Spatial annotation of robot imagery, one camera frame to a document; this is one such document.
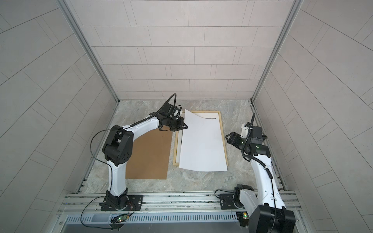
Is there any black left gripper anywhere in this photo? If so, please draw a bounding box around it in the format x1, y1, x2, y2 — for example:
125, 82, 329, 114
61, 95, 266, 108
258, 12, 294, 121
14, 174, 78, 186
165, 116, 188, 131

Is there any landscape photo print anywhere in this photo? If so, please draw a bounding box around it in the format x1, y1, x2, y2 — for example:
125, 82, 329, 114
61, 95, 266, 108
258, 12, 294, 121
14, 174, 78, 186
179, 110, 227, 172

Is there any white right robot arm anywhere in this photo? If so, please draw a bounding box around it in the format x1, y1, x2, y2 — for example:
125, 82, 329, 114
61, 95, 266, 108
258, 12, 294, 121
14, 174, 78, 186
214, 122, 296, 233

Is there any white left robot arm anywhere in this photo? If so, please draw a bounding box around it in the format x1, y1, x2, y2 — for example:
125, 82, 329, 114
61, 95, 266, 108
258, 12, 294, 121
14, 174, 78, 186
99, 103, 187, 211

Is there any brown cardboard backing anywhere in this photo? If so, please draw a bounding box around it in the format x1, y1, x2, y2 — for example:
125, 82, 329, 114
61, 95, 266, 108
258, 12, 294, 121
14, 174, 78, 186
126, 127, 173, 180

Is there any left green circuit board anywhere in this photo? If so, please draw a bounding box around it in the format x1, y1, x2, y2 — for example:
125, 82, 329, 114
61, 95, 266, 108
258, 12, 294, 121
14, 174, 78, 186
111, 214, 129, 224

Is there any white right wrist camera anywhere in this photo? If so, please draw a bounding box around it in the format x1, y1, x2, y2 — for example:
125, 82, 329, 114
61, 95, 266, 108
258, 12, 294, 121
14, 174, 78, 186
241, 122, 252, 138

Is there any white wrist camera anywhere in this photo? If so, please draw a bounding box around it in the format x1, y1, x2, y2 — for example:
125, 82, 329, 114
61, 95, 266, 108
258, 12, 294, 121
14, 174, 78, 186
173, 108, 182, 118
241, 122, 252, 138

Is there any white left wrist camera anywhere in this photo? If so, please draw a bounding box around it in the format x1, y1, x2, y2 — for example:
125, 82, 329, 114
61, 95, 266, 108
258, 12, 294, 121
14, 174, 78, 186
173, 108, 182, 118

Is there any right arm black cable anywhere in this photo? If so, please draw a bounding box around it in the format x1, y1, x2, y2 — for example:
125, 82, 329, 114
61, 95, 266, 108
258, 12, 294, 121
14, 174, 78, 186
214, 113, 277, 233

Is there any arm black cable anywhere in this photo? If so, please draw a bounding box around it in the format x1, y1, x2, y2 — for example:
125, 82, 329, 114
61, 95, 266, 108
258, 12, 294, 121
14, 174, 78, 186
214, 113, 277, 233
80, 93, 183, 229

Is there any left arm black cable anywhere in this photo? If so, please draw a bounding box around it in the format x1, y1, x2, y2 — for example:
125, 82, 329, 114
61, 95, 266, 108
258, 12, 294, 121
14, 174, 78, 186
80, 93, 183, 229

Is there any light wooden picture frame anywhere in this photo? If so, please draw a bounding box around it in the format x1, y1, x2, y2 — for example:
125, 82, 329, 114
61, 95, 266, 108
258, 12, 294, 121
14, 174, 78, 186
172, 110, 229, 167

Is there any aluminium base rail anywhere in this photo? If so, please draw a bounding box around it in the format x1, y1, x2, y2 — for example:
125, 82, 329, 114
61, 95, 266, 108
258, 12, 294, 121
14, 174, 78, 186
56, 190, 307, 226

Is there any aluminium corner post right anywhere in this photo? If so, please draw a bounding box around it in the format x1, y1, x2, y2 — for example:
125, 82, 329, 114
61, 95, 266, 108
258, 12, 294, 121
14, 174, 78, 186
251, 0, 303, 103

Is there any aluminium corner post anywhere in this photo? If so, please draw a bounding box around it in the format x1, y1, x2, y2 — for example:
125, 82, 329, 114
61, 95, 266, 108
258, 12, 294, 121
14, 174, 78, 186
56, 0, 120, 104
251, 0, 303, 103

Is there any aluminium corner post left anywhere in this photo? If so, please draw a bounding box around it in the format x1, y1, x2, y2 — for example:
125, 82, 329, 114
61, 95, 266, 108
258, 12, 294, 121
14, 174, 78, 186
56, 0, 120, 104

